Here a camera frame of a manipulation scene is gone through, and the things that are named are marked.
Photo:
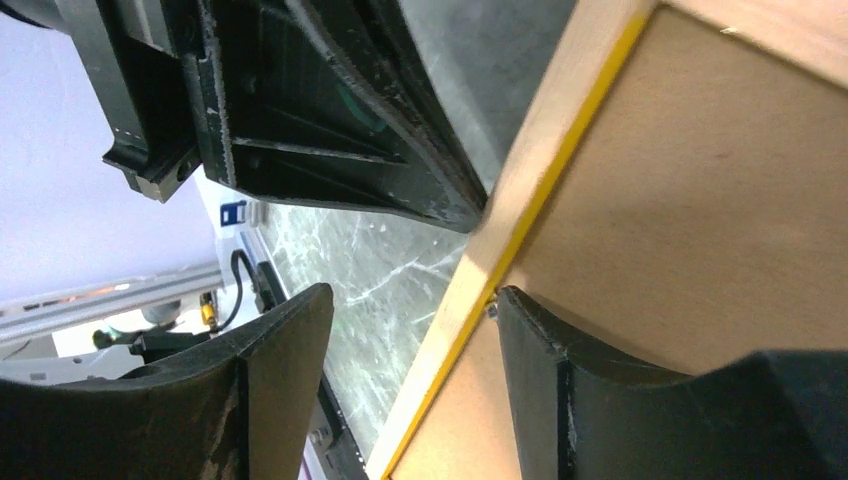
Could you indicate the yellow picture frame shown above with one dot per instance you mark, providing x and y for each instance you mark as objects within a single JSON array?
[{"x": 517, "y": 199}]

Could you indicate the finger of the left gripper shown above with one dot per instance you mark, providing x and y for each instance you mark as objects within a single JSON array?
[{"x": 315, "y": 103}]

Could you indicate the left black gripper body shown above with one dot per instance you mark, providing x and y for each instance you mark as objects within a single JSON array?
[{"x": 132, "y": 53}]

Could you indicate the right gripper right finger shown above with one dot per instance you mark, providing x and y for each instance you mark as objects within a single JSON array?
[{"x": 583, "y": 409}]

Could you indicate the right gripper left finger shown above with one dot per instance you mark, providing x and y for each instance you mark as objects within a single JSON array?
[{"x": 237, "y": 406}]

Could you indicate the aluminium extrusion rail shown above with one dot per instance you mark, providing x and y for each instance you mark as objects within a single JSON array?
[{"x": 35, "y": 316}]

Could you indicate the clear plastic screw box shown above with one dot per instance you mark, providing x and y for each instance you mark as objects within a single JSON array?
[{"x": 243, "y": 213}]

